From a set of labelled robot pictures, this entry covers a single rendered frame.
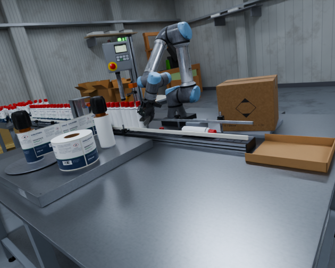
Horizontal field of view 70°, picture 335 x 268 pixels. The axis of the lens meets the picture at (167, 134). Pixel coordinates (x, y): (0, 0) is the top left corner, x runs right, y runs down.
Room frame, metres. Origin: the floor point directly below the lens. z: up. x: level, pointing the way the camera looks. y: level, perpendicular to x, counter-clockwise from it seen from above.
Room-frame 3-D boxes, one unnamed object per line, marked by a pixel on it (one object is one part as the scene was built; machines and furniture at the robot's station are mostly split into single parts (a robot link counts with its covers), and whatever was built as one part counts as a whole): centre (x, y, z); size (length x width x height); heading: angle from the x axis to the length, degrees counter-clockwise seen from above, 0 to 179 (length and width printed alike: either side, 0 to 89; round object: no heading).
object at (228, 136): (1.39, 0.04, 0.90); 1.07 x 0.01 x 0.02; 48
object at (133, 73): (1.75, 0.16, 1.16); 0.04 x 0.04 x 0.67; 48
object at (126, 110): (1.62, 0.24, 0.98); 0.05 x 0.05 x 0.20
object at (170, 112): (1.81, -0.10, 0.93); 0.15 x 0.15 x 0.10
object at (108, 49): (1.75, 0.25, 1.38); 0.17 x 0.10 x 0.19; 103
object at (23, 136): (1.28, 0.76, 1.04); 0.09 x 0.09 x 0.29
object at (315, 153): (0.94, -0.51, 0.85); 0.30 x 0.26 x 0.04; 48
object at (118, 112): (1.69, 0.31, 0.98); 0.05 x 0.05 x 0.20
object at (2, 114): (3.36, 1.99, 0.98); 0.57 x 0.46 x 0.21; 138
